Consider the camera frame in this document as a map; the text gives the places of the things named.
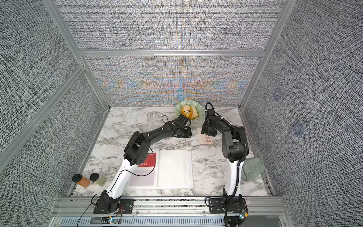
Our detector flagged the pink card red characters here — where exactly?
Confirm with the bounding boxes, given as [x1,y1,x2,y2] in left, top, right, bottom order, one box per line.
[198,128,213,145]

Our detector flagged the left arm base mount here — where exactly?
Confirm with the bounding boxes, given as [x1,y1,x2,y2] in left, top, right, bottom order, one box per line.
[91,190,135,216]

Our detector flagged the small bread slice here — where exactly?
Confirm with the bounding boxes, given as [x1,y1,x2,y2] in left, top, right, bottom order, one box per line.
[190,106,199,120]

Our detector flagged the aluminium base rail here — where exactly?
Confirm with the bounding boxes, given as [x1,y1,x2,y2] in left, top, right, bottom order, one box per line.
[48,196,294,227]

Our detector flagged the green knitted cloth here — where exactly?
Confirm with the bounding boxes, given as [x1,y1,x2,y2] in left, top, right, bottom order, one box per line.
[241,157,265,182]

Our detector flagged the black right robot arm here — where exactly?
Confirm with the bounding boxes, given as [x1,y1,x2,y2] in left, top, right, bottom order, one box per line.
[201,109,249,213]

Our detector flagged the brown cup black lid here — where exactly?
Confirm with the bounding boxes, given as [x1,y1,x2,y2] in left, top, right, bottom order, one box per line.
[72,174,91,188]

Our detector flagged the aluminium enclosure frame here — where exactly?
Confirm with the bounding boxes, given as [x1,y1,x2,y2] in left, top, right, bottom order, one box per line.
[1,1,296,171]

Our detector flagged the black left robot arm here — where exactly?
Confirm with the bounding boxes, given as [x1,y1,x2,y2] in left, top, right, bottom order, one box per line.
[91,114,192,214]

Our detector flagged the large orange bread roll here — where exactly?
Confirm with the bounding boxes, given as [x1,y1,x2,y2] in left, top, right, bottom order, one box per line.
[181,105,192,120]

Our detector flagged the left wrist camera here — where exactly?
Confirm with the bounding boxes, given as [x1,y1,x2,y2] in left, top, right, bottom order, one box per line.
[175,114,191,128]

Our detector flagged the small red card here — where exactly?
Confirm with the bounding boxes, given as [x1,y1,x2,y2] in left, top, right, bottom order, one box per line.
[139,153,157,167]

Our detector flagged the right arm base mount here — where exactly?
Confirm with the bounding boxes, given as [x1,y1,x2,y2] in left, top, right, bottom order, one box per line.
[205,195,249,227]

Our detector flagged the light green wavy bowl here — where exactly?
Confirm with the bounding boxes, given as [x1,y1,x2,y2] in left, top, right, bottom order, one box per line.
[175,100,204,120]

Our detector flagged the white photo album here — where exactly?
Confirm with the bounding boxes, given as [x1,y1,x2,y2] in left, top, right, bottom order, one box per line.
[125,149,193,190]

